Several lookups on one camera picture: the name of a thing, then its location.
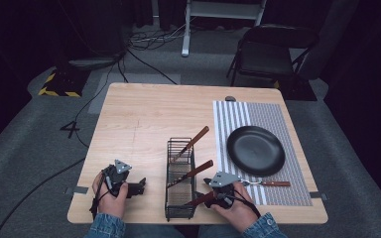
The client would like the grey tape piece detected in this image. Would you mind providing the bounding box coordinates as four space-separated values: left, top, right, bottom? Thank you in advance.
63 185 89 195
309 190 328 201

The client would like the right hand-held gripper cable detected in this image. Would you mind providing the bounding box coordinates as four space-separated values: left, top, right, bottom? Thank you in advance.
228 189 263 219

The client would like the white metal stand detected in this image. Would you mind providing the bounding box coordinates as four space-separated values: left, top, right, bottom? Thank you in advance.
181 0 269 59

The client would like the black round plate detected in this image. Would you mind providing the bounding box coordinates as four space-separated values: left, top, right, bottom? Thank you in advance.
225 125 287 178

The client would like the wooden-handled cutlery piece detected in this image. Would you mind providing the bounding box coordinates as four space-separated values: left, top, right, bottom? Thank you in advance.
183 190 216 208
166 159 214 189
172 125 210 164

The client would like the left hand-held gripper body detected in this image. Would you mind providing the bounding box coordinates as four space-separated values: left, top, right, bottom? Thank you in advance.
102 159 133 199

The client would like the wooden-handled fork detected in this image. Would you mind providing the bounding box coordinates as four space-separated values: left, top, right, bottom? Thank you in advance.
240 179 292 188

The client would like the thin black floor cable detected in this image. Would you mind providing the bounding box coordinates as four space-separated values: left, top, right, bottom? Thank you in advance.
73 56 127 149

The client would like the bundle of floor cables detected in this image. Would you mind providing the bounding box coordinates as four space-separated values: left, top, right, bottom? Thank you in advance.
125 18 194 85

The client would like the black wire cutlery rack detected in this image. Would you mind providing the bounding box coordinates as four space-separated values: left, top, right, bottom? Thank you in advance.
164 137 196 222

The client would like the left hand-held gripper cable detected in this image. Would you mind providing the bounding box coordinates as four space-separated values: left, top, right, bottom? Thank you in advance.
88 174 111 220

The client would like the person's right hand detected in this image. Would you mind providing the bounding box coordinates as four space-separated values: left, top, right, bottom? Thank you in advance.
209 180 261 234

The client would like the hand-held gripper cable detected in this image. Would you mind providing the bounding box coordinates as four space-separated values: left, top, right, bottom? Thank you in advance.
88 174 111 220
228 189 263 219

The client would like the thick black floor cable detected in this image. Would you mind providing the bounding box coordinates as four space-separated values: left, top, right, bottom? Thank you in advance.
0 157 87 238

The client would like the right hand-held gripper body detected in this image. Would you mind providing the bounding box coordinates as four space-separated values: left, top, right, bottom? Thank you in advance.
204 171 243 210

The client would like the black yellow striped base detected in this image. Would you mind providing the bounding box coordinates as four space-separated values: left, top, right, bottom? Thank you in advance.
37 66 91 99

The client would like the black folding chair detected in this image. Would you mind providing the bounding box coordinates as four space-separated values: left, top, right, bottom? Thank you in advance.
225 24 320 89

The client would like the striped grey white placemat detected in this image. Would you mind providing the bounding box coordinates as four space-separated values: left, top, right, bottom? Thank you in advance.
212 100 314 207

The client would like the dark equipment stand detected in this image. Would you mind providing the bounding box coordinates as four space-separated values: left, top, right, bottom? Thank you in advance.
55 0 127 71

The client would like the person's left hand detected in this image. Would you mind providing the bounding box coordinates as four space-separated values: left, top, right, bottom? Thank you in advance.
91 171 129 220

